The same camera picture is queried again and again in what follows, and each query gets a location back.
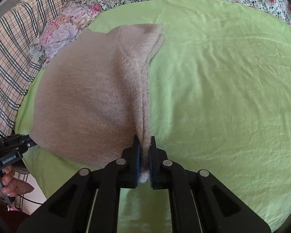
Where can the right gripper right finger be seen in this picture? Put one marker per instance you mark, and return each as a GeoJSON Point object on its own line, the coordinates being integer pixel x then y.
{"type": "Point", "coordinates": [199, 202]}

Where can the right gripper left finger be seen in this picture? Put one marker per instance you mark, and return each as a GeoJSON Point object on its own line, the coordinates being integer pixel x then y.
{"type": "Point", "coordinates": [89, 200]}

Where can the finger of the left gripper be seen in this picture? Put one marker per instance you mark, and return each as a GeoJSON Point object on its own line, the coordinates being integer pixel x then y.
{"type": "Point", "coordinates": [28, 141]}

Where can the beige knit sweater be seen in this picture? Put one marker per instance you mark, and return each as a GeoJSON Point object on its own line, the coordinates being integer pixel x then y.
{"type": "Point", "coordinates": [93, 98]}

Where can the person's left hand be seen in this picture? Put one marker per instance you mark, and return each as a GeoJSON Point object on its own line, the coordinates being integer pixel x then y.
{"type": "Point", "coordinates": [13, 186]}

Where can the beige plaid pillow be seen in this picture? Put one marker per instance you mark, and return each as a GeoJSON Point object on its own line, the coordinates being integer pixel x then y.
{"type": "Point", "coordinates": [19, 27]}

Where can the pastel peony floral pillow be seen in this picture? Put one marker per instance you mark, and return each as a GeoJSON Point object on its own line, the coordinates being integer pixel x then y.
{"type": "Point", "coordinates": [62, 30]}

